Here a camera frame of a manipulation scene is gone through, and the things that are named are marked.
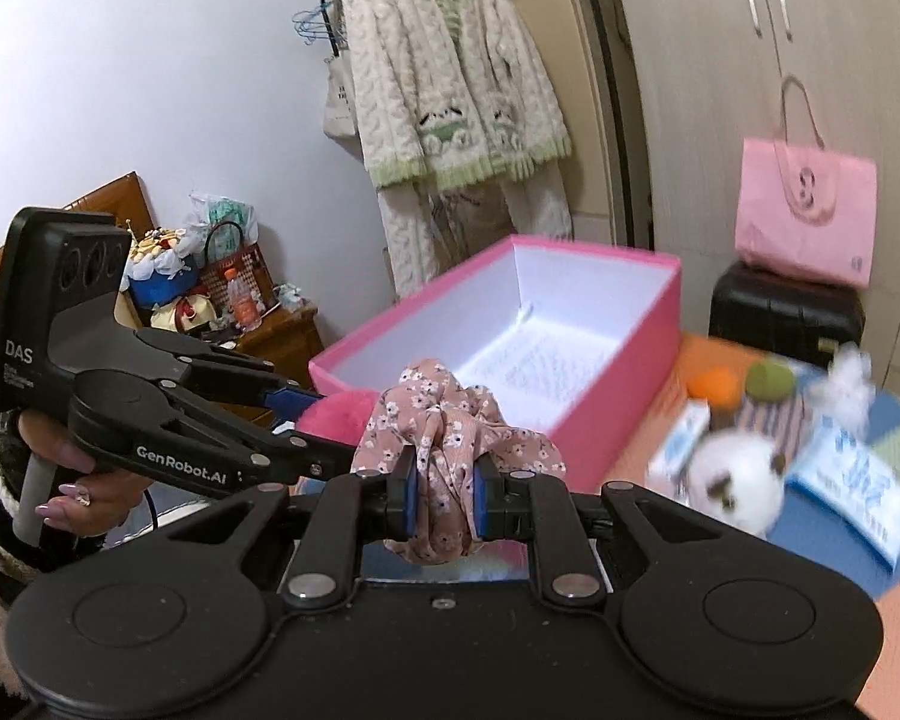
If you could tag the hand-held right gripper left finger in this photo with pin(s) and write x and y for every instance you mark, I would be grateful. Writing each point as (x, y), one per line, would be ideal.
(409, 499)

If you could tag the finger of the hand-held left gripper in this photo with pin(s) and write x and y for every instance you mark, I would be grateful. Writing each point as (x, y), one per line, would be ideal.
(292, 399)
(315, 461)

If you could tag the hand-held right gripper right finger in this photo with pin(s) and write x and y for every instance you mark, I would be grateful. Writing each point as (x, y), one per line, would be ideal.
(479, 499)

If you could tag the pink fluffy ball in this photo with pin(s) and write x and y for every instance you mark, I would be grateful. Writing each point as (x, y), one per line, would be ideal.
(337, 412)

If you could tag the pink floral scrunchie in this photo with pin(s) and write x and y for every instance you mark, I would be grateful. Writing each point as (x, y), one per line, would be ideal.
(450, 427)

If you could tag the pink cardboard box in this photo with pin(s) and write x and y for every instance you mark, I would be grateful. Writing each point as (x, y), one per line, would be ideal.
(570, 330)

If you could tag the person's left hand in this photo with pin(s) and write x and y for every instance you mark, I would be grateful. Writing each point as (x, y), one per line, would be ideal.
(82, 499)

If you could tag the wooden nightstand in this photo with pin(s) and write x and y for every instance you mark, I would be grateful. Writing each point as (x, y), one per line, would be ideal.
(285, 341)

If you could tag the orange drink bottle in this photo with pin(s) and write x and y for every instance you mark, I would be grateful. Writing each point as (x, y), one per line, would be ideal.
(244, 304)

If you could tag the flower bouquet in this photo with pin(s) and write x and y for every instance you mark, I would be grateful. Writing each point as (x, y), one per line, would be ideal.
(161, 262)

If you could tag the woven handbag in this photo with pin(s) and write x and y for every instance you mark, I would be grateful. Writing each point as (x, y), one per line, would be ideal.
(229, 262)

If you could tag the wooden headboard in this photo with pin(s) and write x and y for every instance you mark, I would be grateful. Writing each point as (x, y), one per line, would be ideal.
(97, 199)

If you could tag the white plastic bag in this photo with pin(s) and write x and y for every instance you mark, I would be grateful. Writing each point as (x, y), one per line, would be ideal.
(221, 214)

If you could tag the small tissue packet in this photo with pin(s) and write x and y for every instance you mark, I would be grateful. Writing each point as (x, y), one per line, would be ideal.
(682, 442)

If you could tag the white and brown plush toy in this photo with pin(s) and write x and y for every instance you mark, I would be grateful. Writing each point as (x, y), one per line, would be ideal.
(735, 476)

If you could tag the orange plush ball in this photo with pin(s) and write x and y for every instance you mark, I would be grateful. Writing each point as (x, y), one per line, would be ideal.
(712, 384)

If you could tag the white fluffy pants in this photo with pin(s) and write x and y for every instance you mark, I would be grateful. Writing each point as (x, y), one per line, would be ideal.
(480, 217)

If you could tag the white canvas tote bag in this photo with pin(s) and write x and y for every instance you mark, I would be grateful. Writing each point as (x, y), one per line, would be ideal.
(340, 101)

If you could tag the green plush ball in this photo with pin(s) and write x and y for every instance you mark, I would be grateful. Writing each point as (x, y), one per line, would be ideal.
(769, 381)

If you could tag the black suitcase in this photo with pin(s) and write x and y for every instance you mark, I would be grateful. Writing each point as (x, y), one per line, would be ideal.
(780, 315)

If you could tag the white fluffy cardigan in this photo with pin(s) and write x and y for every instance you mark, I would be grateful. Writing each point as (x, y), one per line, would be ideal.
(435, 75)

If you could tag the blue and white tissue packet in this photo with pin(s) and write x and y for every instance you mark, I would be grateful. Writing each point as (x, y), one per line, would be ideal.
(855, 487)

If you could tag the white fluffy scrunchie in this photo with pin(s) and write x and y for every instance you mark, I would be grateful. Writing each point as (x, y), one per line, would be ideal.
(844, 386)

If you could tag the pink tote bag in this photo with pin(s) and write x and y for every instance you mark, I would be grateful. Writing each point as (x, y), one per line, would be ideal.
(802, 210)

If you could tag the beige wardrobe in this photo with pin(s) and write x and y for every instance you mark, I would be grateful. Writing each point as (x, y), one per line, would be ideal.
(690, 90)

